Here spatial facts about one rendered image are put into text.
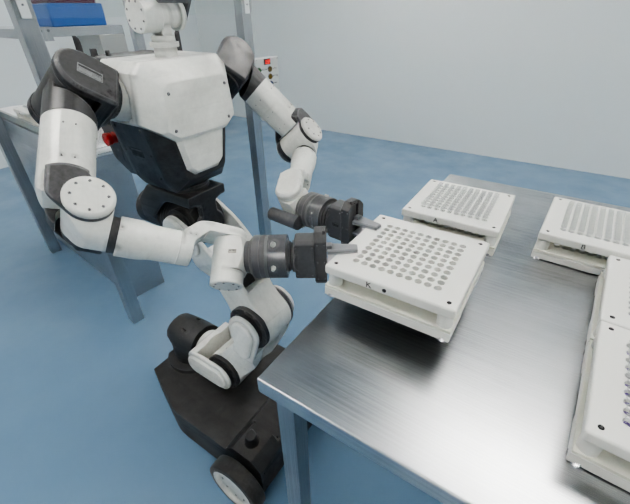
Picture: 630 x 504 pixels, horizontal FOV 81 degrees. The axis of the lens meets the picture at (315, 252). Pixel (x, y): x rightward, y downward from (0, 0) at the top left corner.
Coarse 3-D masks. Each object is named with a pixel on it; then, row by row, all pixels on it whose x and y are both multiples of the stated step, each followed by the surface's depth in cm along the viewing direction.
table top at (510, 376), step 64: (512, 192) 124; (512, 256) 92; (320, 320) 74; (384, 320) 74; (512, 320) 73; (576, 320) 73; (320, 384) 62; (384, 384) 61; (448, 384) 61; (512, 384) 61; (576, 384) 61; (384, 448) 52; (448, 448) 52; (512, 448) 52
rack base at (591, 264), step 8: (536, 248) 90; (552, 248) 90; (560, 248) 90; (568, 248) 90; (544, 256) 90; (552, 256) 89; (560, 256) 88; (568, 256) 87; (576, 256) 87; (584, 256) 87; (592, 256) 87; (560, 264) 89; (568, 264) 87; (576, 264) 86; (584, 264) 86; (592, 264) 84; (600, 264) 84; (592, 272) 85; (600, 272) 84
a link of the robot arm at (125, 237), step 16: (64, 224) 62; (80, 224) 60; (96, 224) 61; (112, 224) 63; (128, 224) 64; (144, 224) 66; (80, 240) 62; (96, 240) 62; (112, 240) 62; (128, 240) 63; (144, 240) 65; (160, 240) 66; (176, 240) 68; (128, 256) 65; (144, 256) 66; (160, 256) 67; (176, 256) 68
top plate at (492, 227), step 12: (432, 180) 115; (420, 192) 108; (444, 192) 108; (480, 192) 107; (408, 204) 102; (420, 204) 101; (480, 204) 101; (504, 204) 101; (408, 216) 100; (420, 216) 98; (432, 216) 96; (444, 216) 95; (456, 216) 95; (492, 216) 95; (504, 216) 95; (468, 228) 92; (480, 228) 90; (492, 228) 90
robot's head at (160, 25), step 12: (132, 0) 75; (144, 0) 75; (132, 12) 76; (144, 12) 75; (156, 12) 77; (168, 12) 79; (180, 12) 82; (132, 24) 78; (144, 24) 76; (156, 24) 78; (168, 24) 81; (180, 24) 83; (156, 36) 80; (168, 36) 81
